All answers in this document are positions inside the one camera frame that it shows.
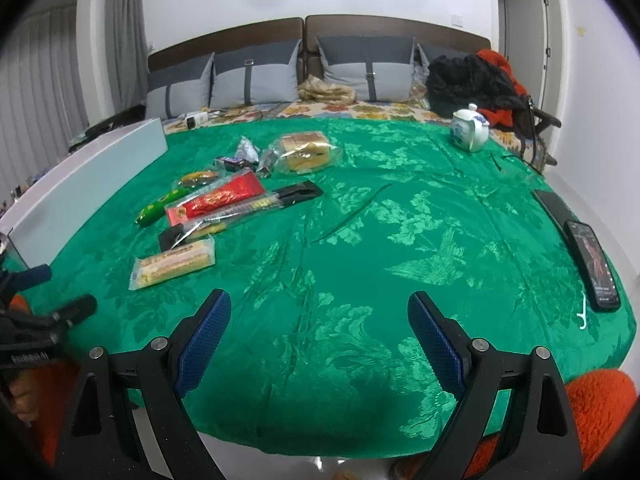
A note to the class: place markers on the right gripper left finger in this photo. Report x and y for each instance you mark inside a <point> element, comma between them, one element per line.
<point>99,438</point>

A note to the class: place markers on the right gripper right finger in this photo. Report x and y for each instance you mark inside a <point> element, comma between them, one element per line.
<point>538,438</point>

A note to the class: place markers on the dark chocolate bar packet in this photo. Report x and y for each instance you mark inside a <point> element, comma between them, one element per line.
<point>233,164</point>

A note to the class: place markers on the clear long jelly stick packet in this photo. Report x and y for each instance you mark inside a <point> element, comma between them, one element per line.
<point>217,221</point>

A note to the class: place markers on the person's left hand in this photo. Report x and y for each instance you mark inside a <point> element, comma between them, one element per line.
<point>24,396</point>

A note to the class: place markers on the orange fuzzy sleeve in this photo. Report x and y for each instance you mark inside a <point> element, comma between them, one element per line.
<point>600,401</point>

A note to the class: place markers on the white cardboard box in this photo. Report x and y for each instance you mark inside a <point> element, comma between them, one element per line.
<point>51,212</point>

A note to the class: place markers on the beige wafer bar packet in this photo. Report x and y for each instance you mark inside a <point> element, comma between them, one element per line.
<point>176,262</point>

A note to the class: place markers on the black smartphone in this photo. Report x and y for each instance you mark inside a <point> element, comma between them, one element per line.
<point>592,265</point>

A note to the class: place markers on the black clear long snack packet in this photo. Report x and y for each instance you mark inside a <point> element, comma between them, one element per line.
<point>290,195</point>

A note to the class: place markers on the green sausage snack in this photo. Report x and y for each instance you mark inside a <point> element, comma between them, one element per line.
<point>154,211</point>

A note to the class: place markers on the orange snack in clear wrapper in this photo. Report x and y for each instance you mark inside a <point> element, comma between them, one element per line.
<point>197,179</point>

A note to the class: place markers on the grey curtain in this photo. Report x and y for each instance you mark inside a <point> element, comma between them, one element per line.
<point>70,70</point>

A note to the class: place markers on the red snack packet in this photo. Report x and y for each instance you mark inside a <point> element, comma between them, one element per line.
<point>222,193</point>

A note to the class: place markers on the white power adapter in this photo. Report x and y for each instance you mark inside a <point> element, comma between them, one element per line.
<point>196,120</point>

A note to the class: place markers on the far left grey pillow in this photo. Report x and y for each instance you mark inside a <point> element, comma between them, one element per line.
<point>180,89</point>

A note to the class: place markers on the grey pillow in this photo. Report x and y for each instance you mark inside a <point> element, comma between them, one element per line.
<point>429,53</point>
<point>255,75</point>
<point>180,89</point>
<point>378,68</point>

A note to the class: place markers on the white silver snack pouch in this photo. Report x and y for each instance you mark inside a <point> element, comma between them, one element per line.
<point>247,151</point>

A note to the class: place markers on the green patterned tablecloth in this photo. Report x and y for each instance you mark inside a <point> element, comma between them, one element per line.
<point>319,357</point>

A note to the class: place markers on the white blue ceramic teapot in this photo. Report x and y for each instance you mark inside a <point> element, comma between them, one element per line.
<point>469,130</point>

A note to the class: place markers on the black chair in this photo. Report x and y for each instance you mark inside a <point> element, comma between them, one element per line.
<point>532,122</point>

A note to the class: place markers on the red garment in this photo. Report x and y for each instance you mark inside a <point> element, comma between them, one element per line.
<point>504,93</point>

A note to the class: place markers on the packaged bread loaf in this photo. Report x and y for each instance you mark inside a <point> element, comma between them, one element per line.
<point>304,152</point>

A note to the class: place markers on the floral bedsheet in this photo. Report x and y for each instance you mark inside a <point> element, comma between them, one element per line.
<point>401,112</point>

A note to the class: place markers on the black jacket pile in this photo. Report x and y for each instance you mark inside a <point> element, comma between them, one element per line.
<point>454,83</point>

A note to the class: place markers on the folded beige cloth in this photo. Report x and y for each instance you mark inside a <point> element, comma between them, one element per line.
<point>318,90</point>

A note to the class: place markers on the far right grey pillow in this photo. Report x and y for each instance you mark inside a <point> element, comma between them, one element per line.
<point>429,53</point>

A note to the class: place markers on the white door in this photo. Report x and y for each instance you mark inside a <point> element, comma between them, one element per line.
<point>531,41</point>

